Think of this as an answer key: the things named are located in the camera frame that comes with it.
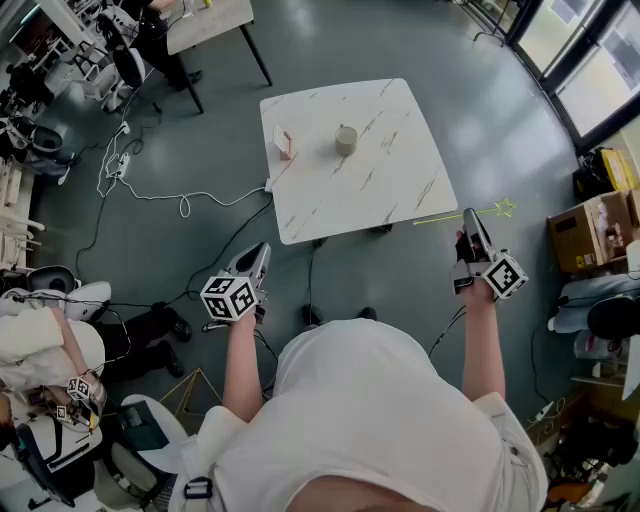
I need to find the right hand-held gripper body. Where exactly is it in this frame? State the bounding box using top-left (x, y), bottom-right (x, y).
top-left (448, 249), bottom-right (530, 304)

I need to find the right hand-held gripper cable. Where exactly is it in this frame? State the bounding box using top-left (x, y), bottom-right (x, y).
top-left (428, 304), bottom-right (467, 357)

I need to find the black box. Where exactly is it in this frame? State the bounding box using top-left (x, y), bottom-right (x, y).
top-left (116, 401), bottom-right (170, 452)

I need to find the black strap buckle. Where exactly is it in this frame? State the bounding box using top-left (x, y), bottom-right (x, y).
top-left (183, 476), bottom-right (215, 501)

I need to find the yellow-green star wand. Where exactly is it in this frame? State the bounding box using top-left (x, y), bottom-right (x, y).
top-left (412, 197), bottom-right (517, 227)

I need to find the black cable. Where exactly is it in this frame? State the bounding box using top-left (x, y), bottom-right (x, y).
top-left (107, 193), bottom-right (275, 309)
top-left (73, 169), bottom-right (129, 271)

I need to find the white office chair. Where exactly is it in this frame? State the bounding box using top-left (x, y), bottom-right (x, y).
top-left (74, 42), bottom-right (149, 115)

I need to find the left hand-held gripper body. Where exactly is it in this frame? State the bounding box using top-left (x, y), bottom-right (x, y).
top-left (199, 269), bottom-right (271, 326)

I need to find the white power strip with cable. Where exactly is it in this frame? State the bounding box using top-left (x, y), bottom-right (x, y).
top-left (96, 119), bottom-right (275, 219)

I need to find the round white table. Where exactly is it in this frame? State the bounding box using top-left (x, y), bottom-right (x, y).
top-left (107, 393), bottom-right (190, 476)

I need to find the yellow wire frame stand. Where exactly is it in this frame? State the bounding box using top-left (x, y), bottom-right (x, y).
top-left (158, 367), bottom-right (224, 417)

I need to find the white and gray chair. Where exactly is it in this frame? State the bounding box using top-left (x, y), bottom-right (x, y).
top-left (24, 264), bottom-right (114, 321)

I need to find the person's right forearm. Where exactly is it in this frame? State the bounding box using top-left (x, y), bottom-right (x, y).
top-left (458, 284), bottom-right (507, 401)

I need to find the brown cardboard box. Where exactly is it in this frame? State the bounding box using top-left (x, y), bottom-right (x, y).
top-left (547, 189), bottom-right (640, 274)

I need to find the black framed glass door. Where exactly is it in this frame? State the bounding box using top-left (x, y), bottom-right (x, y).
top-left (507, 0), bottom-right (640, 146)

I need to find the person's right hand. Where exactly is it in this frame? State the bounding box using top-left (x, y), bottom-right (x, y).
top-left (453, 227), bottom-right (477, 264)

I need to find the person's white shirt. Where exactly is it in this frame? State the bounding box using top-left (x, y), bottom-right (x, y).
top-left (169, 318), bottom-right (549, 512)

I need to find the beige table with black legs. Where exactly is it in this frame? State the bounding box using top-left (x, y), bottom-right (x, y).
top-left (166, 0), bottom-right (274, 115)

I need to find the beige cup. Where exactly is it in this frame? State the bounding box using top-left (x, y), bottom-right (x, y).
top-left (334, 123), bottom-right (359, 157)

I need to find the yellow and black case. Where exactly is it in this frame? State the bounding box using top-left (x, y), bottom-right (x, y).
top-left (573, 147), bottom-right (640, 201)

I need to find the person's left forearm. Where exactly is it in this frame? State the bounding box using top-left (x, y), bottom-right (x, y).
top-left (221, 313), bottom-right (265, 422)

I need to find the pale wooden rack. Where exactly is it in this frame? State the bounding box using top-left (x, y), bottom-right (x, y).
top-left (0, 154), bottom-right (46, 274)

